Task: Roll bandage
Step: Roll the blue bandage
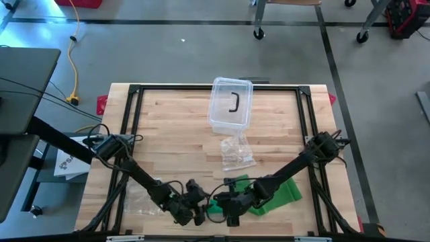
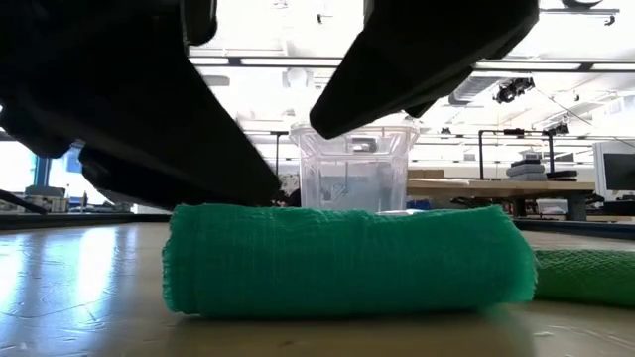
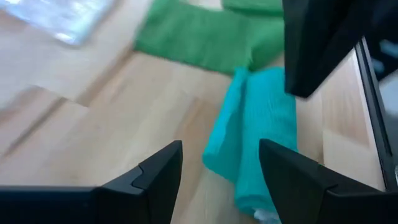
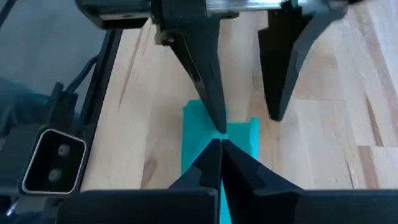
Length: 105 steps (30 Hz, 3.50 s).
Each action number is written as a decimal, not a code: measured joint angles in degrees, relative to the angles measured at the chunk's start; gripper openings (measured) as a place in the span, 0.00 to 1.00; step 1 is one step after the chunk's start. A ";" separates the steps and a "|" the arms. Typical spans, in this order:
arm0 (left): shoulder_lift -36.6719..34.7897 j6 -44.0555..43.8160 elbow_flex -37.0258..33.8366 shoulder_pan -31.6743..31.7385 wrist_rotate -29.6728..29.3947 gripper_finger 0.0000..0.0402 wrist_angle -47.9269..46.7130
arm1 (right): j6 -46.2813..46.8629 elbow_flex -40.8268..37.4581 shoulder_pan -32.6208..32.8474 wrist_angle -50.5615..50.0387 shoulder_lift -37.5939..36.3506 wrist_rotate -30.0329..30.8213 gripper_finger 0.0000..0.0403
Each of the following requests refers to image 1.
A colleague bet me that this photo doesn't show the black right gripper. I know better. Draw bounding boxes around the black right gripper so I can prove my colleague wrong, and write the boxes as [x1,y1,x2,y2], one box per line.
[213,188,261,228]

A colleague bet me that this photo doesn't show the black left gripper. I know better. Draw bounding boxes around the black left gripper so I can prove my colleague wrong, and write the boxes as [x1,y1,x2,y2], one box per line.
[167,190,212,227]

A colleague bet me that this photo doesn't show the green bandage with white core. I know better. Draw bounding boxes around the green bandage with white core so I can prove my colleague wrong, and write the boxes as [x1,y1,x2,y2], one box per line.
[206,200,225,215]

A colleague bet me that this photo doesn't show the green bandage strip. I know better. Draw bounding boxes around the green bandage strip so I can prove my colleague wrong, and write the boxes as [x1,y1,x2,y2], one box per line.
[234,173,304,216]

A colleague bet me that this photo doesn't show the clear zip bag white label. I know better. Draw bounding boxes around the clear zip bag white label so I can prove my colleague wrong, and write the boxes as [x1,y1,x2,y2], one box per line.
[123,179,165,216]

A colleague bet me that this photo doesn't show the clear plastic zip bag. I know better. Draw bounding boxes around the clear plastic zip bag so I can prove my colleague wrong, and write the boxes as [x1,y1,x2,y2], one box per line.
[220,133,257,172]

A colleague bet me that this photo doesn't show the clear plastic container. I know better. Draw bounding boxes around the clear plastic container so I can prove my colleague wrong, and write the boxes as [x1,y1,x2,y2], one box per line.
[206,76,255,136]

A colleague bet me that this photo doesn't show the white printed paper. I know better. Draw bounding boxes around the white printed paper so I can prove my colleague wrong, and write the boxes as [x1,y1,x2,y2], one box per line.
[52,136,93,182]

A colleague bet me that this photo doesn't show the black caster wheel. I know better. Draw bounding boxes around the black caster wheel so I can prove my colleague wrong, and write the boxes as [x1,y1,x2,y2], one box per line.
[29,204,44,218]

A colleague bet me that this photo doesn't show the grey desk top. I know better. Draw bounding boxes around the grey desk top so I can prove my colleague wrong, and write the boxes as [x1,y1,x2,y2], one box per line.
[0,46,62,136]
[0,134,40,223]

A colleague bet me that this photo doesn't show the grey metal cart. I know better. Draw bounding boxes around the grey metal cart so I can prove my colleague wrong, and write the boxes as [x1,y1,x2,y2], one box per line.
[250,0,323,41]
[343,0,396,44]

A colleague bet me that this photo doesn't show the grey metal bar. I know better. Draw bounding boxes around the grey metal bar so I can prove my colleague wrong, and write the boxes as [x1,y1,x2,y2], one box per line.
[415,90,430,127]

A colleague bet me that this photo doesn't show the red flat object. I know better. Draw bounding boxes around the red flat object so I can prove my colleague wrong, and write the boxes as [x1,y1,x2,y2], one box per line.
[54,0,104,10]

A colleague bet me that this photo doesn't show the red and black crate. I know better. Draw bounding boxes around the red and black crate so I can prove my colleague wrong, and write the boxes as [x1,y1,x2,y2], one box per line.
[384,0,430,40]

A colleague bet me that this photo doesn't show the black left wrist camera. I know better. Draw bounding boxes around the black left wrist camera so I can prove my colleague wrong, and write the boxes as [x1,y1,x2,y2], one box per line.
[185,179,202,193]

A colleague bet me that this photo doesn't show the silver mounting bracket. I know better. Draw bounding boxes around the silver mounting bracket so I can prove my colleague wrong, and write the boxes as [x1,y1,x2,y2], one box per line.
[105,235,146,242]
[294,236,333,242]

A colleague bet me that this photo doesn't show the black container handle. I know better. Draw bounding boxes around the black container handle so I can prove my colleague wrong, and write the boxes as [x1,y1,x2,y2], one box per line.
[228,91,241,114]

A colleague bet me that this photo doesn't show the yellow extension cable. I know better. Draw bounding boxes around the yellow extension cable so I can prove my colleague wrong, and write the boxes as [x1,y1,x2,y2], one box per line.
[65,0,82,106]

